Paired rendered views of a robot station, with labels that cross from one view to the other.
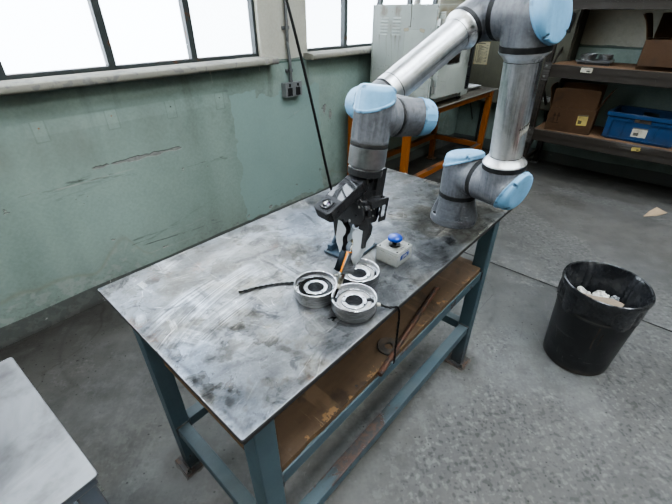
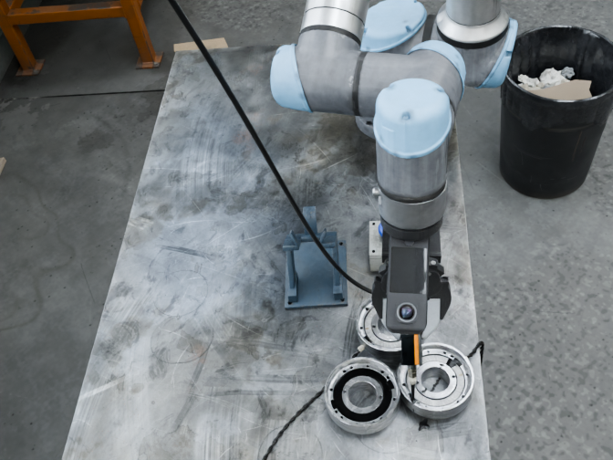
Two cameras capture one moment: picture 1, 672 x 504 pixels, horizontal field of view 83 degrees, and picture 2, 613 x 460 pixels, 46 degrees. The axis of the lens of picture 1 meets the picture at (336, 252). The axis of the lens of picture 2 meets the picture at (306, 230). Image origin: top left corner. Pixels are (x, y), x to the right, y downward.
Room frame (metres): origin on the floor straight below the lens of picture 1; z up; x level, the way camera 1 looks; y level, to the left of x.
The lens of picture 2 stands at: (0.35, 0.31, 1.75)
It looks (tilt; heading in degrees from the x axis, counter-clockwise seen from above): 50 degrees down; 330
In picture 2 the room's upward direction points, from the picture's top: 11 degrees counter-clockwise
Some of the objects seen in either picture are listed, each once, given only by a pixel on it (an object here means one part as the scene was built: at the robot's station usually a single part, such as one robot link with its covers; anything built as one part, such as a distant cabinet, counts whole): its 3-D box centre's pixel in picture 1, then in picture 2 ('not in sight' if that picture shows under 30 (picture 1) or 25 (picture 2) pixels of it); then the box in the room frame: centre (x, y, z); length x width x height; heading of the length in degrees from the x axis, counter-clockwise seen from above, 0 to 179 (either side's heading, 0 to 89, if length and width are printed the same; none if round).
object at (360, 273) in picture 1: (358, 275); (390, 327); (0.78, -0.06, 0.82); 0.10 x 0.10 x 0.04
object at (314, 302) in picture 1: (315, 289); (362, 397); (0.73, 0.05, 0.82); 0.10 x 0.10 x 0.04
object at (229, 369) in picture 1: (343, 241); (287, 266); (1.00, -0.02, 0.79); 1.20 x 0.60 x 0.02; 138
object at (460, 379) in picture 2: (354, 303); (435, 382); (0.68, -0.04, 0.82); 0.08 x 0.08 x 0.02
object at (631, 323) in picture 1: (589, 320); (551, 119); (1.28, -1.14, 0.21); 0.34 x 0.34 x 0.43
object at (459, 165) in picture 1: (463, 171); (395, 44); (1.14, -0.40, 0.97); 0.13 x 0.12 x 0.14; 35
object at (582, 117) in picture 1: (576, 107); not in sight; (3.66, -2.22, 0.64); 0.49 x 0.40 x 0.37; 53
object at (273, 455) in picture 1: (342, 334); not in sight; (1.00, -0.02, 0.40); 1.17 x 0.59 x 0.80; 138
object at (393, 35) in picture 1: (426, 54); not in sight; (3.29, -0.70, 1.10); 0.62 x 0.61 x 0.65; 138
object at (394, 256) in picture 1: (395, 250); (391, 242); (0.90, -0.17, 0.82); 0.08 x 0.07 x 0.05; 138
